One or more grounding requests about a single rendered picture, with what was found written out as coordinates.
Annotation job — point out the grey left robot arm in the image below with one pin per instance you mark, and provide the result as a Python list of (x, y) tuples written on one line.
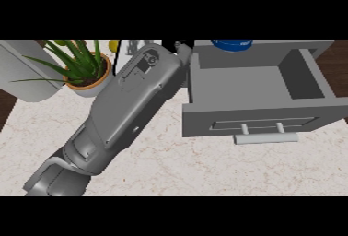
[(131, 98)]

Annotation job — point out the grey open drawer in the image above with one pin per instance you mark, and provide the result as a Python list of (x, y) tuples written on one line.
[(239, 84)]

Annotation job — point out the terracotta and white plant pot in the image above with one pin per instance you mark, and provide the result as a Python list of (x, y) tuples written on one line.
[(93, 89)]

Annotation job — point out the green leafy plant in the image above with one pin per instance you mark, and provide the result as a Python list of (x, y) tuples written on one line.
[(78, 66)]

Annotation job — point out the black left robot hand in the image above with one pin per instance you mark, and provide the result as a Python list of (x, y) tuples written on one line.
[(169, 43)]

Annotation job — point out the blue can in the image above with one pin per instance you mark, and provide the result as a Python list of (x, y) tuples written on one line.
[(231, 45)]

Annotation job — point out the yellow fruit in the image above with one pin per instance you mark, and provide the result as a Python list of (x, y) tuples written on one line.
[(113, 44)]

